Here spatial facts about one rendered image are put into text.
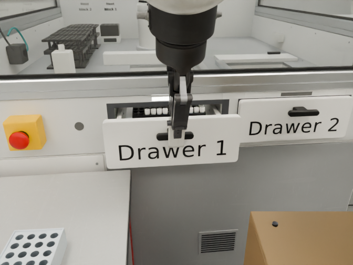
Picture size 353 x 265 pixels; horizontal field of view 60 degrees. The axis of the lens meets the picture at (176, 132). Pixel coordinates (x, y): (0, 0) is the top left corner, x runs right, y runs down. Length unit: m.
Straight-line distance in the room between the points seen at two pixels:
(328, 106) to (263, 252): 0.50
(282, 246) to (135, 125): 0.36
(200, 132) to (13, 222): 0.41
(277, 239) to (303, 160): 0.49
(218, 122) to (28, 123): 0.41
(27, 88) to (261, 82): 0.54
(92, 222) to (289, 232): 0.37
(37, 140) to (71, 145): 0.08
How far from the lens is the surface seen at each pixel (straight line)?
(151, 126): 0.63
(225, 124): 0.65
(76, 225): 0.64
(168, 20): 0.40
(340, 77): 0.85
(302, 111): 0.77
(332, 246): 0.47
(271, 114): 0.78
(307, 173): 0.94
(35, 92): 0.75
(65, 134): 0.78
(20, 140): 0.73
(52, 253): 0.55
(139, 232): 0.94
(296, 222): 0.48
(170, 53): 0.44
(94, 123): 0.75
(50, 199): 0.73
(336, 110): 0.86
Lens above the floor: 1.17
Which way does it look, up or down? 25 degrees down
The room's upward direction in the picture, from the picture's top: straight up
